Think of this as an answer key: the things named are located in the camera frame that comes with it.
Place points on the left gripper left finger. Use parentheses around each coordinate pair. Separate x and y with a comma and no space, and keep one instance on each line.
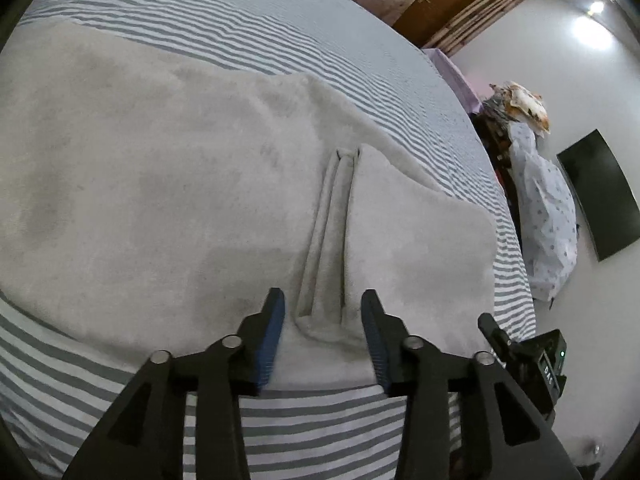
(141,435)

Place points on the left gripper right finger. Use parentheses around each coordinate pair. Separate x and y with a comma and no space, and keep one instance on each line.
(466,418)

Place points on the grey sweat pants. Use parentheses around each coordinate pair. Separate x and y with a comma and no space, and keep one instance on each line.
(150,201)

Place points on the grey white striped bed sheet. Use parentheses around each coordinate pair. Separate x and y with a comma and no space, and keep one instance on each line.
(53,388)

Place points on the white dotted cover cloth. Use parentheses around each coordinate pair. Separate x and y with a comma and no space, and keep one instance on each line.
(547,215)

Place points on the lilac cloth covered table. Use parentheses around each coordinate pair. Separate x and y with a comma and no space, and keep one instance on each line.
(455,80)

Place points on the striped brown side curtain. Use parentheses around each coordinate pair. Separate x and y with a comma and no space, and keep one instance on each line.
(468,24)

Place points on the black wall television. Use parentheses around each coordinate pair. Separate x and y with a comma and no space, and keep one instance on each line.
(603,192)

